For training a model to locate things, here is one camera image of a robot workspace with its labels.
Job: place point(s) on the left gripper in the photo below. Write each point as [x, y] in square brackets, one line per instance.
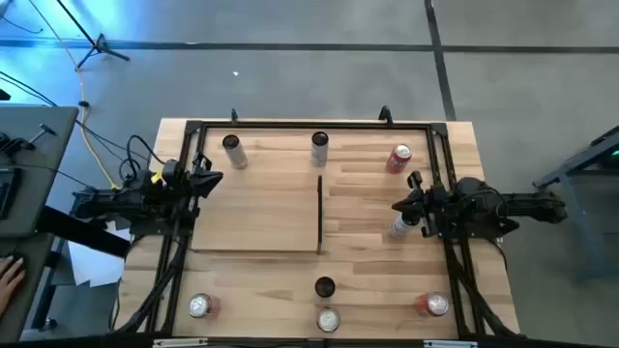
[191, 179]

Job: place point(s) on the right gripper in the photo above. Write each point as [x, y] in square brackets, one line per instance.
[431, 208]

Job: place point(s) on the orange Fanta can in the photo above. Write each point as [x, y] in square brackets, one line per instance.
[397, 162]

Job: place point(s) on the tall beige beverage can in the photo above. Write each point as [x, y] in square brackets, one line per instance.
[236, 154]

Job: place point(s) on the white Celsius Arctic can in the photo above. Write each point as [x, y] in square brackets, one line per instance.
[399, 228]
[319, 154]

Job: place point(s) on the red soda can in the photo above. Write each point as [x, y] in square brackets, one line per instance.
[435, 304]
[200, 305]

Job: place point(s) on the tall white floral can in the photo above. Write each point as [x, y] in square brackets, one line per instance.
[325, 287]

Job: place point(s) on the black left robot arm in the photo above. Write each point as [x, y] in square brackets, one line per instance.
[121, 203]

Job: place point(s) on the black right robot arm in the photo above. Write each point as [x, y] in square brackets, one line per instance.
[522, 205]

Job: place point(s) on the light wooden shelf board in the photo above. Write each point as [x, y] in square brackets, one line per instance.
[256, 217]

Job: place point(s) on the black table clamp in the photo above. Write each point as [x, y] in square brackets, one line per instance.
[385, 116]
[234, 116]

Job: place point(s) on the black desk crossbar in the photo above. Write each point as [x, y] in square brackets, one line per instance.
[82, 232]

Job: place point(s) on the white paper sheets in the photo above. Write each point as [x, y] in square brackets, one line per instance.
[92, 266]

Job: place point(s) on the black tripod stand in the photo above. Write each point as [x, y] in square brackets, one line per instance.
[99, 46]

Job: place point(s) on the black desk clamp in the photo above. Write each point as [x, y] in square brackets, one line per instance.
[14, 144]

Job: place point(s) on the dark grey desk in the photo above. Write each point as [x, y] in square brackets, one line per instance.
[34, 270]

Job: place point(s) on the black keyboard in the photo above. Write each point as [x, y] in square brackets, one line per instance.
[8, 193]

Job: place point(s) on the person's hand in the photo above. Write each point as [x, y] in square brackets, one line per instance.
[9, 285]

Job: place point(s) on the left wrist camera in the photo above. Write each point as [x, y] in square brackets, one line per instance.
[171, 173]

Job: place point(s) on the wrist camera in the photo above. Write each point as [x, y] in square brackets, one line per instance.
[468, 187]
[171, 173]

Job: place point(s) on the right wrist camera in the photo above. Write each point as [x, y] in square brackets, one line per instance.
[468, 187]

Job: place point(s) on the black aluminium table frame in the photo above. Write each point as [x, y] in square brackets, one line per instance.
[314, 125]

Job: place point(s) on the silver edge bracket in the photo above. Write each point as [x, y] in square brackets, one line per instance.
[450, 344]
[180, 343]

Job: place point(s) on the blue-grey table frame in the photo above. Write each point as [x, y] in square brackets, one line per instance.
[581, 227]

